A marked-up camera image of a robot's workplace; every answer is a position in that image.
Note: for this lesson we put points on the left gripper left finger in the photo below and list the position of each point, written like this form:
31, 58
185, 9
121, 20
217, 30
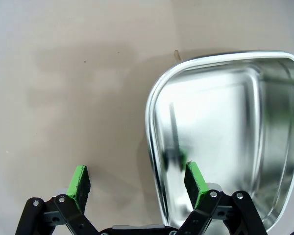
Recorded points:
76, 186

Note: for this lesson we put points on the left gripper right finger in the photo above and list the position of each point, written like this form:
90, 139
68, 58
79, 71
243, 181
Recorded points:
194, 181

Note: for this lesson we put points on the rectangular stainless steel container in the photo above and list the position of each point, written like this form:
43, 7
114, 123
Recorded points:
223, 110

